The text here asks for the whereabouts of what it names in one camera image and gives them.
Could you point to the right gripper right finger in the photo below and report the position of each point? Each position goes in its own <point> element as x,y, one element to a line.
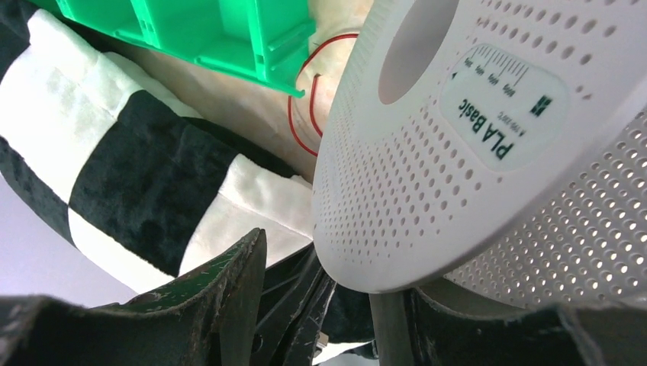
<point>441,323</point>

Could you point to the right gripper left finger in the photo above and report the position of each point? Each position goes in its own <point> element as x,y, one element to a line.
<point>204,317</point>

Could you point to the grey filament spool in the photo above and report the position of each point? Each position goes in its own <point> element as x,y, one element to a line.
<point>500,145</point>

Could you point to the black white checkered pillow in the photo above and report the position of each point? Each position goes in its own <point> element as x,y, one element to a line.
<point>147,189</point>

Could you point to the green plastic compartment bin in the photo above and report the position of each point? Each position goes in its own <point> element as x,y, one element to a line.
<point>261,41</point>

